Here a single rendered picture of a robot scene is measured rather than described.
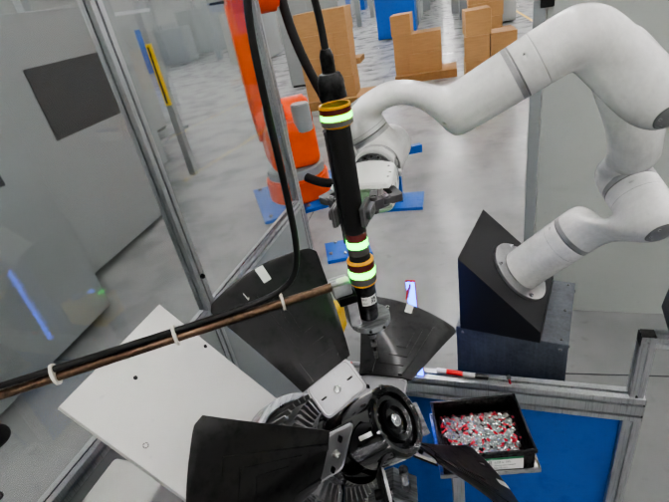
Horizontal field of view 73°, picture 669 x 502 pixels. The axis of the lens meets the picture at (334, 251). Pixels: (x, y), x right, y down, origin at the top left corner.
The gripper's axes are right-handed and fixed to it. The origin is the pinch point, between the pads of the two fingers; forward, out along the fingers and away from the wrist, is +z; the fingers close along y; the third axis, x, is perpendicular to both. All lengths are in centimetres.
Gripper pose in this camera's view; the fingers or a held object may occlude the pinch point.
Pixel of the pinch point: (350, 212)
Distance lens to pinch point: 68.0
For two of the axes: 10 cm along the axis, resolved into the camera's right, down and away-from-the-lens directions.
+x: -1.7, -8.5, -4.9
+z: -2.9, 5.2, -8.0
